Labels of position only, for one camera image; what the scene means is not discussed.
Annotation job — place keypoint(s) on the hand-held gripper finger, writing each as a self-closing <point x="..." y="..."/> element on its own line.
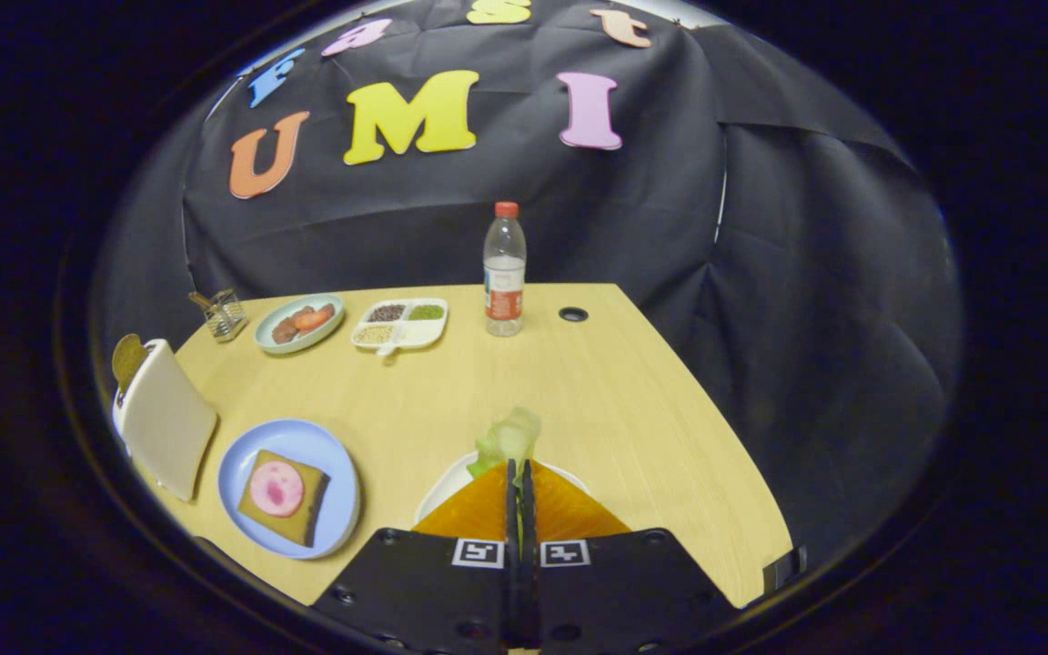
<point x="512" y="509"/>
<point x="529" y="509"/>

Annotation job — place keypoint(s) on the white divided tray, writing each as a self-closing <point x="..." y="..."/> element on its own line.
<point x="419" y="332"/>

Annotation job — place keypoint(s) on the green lettuce leaf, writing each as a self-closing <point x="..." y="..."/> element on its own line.
<point x="510" y="437"/>

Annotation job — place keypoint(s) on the red tomato slice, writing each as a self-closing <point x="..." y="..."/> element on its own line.
<point x="315" y="318"/>

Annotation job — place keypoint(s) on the bread slice under ham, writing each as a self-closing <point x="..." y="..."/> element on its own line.
<point x="306" y="509"/>

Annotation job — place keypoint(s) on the black backdrop cloth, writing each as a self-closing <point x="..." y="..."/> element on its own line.
<point x="670" y="227"/>

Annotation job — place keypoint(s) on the white square plate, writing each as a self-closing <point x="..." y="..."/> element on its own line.
<point x="447" y="487"/>

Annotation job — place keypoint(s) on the pink ham slice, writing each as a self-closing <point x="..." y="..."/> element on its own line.
<point x="277" y="488"/>

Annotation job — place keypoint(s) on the green beans portion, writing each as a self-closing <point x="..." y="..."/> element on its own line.
<point x="427" y="312"/>

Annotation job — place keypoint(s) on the blue round plate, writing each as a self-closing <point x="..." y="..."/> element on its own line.
<point x="306" y="438"/>

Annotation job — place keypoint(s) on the clear utensil holder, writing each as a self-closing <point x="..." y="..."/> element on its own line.
<point x="224" y="317"/>

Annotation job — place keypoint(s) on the white toaster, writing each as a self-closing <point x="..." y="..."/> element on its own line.
<point x="169" y="418"/>

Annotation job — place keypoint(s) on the pale green round plate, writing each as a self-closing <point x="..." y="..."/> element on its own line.
<point x="310" y="338"/>

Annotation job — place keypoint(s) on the dark beans portion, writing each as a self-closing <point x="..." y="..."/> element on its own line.
<point x="387" y="313"/>

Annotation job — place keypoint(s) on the beige grain portion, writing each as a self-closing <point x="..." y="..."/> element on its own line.
<point x="374" y="334"/>

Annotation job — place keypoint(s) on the brown meat slice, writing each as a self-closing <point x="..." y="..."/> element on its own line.
<point x="285" y="329"/>

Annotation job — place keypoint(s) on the brown toast slice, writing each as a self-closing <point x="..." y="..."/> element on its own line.
<point x="128" y="359"/>

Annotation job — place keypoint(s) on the clear bottle with red cap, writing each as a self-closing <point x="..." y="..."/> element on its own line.
<point x="505" y="273"/>

